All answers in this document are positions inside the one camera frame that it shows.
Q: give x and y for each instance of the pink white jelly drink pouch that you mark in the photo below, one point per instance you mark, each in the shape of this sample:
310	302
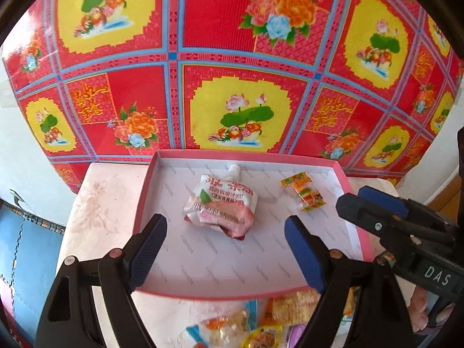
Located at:
217	210

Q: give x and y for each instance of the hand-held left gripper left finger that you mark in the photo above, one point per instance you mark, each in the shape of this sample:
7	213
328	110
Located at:
148	253

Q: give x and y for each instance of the orange rice cracker packet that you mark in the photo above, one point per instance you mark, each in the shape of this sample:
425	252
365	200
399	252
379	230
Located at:
290	308

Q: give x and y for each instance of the orange green candy packet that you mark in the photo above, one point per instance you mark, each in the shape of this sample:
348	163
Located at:
304	192

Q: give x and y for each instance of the yellow jelly cup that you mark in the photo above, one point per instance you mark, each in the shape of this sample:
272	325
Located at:
263	339

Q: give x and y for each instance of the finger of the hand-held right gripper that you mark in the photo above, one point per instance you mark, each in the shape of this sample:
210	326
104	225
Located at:
362	212
380	195

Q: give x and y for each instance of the clear packet with blue ends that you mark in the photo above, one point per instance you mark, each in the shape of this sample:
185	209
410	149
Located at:
224	328

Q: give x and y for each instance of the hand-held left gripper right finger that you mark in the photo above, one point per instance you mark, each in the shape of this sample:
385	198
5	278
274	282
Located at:
302	253

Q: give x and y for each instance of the red floral printed cloth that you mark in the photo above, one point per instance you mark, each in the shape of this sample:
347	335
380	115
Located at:
217	43

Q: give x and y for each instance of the pink cardboard box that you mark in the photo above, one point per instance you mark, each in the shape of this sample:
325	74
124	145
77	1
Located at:
253	253

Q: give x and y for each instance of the purple tin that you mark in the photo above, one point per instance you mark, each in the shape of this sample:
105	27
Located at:
295	335

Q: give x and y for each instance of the blue foam mat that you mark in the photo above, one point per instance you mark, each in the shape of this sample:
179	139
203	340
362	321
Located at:
29	261

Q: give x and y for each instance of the person's right hand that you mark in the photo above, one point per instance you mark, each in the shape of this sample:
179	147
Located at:
417	308

